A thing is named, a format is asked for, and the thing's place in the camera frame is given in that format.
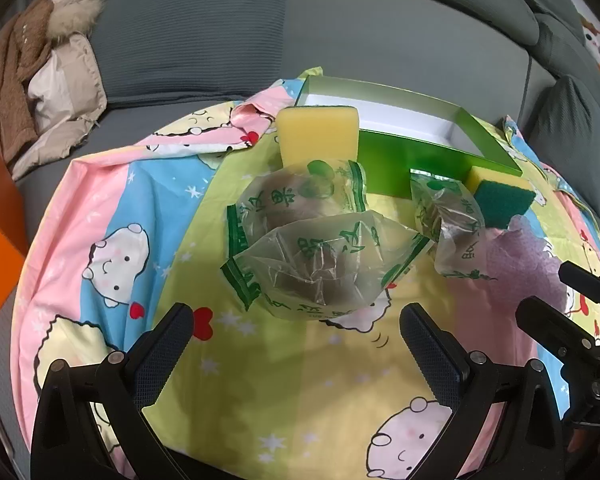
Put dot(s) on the beige fur-trimmed down jacket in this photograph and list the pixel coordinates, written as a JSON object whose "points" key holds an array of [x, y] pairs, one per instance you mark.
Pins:
{"points": [[65, 90]]}

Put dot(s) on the small yellow green sponge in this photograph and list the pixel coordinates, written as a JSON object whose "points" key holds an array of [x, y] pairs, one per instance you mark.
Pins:
{"points": [[500, 200]]}

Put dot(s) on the cartoon printed blanket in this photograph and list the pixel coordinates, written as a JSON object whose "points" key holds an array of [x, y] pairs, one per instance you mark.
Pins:
{"points": [[130, 200]]}

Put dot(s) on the grey sofa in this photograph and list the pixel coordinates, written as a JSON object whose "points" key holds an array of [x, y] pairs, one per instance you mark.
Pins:
{"points": [[405, 35]]}

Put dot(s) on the purple mesh cloth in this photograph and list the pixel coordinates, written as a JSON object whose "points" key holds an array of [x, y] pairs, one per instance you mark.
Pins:
{"points": [[520, 260]]}

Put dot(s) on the small green printed plastic bag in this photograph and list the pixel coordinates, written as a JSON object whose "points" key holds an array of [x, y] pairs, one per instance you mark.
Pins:
{"points": [[450, 220]]}

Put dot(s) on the plastic bag with brown bun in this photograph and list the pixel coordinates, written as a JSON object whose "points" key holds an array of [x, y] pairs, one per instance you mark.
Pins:
{"points": [[280, 200]]}

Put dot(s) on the large green printed plastic bag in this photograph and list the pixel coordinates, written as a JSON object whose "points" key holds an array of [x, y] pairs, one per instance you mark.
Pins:
{"points": [[320, 270]]}

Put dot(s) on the large yellow green sponge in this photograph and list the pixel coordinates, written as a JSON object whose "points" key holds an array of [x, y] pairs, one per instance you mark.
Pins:
{"points": [[315, 135]]}

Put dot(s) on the brown fleece coat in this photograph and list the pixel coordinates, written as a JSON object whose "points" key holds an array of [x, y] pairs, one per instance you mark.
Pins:
{"points": [[5, 75]]}

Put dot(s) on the blue-grey sofa cushion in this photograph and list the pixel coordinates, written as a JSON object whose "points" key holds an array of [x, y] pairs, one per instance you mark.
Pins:
{"points": [[190, 35]]}

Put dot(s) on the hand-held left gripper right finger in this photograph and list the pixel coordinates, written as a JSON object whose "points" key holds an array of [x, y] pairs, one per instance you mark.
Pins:
{"points": [[430, 360]]}

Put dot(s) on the green cardboard box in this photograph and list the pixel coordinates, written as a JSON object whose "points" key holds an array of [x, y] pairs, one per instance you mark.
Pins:
{"points": [[385, 160]]}

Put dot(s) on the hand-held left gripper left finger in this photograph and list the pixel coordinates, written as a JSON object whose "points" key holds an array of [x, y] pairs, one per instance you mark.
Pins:
{"points": [[165, 360]]}

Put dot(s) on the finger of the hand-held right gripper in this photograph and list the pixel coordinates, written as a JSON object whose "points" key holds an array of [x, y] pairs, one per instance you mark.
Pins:
{"points": [[545, 320], [587, 280]]}

